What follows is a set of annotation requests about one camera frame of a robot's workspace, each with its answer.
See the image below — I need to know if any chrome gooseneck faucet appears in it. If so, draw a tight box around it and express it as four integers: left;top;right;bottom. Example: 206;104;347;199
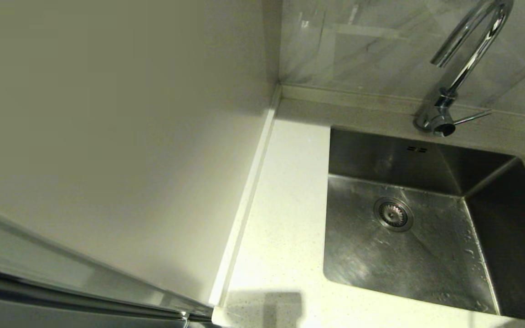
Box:
414;0;515;137

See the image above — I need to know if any white counter edge strip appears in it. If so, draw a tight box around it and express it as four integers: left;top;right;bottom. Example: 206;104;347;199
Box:
209;86;282;307

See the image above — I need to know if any white cabinet side panel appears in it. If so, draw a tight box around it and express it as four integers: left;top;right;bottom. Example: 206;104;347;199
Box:
0;0;283;306

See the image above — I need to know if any round metal drain strainer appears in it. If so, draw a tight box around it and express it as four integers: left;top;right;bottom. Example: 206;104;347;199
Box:
373;197;414;233

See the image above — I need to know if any stainless steel sink basin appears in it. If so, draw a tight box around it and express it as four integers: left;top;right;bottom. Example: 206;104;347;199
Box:
323;127;525;324

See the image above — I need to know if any chrome faucet lever handle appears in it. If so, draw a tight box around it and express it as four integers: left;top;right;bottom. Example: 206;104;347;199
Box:
452;109;492;126

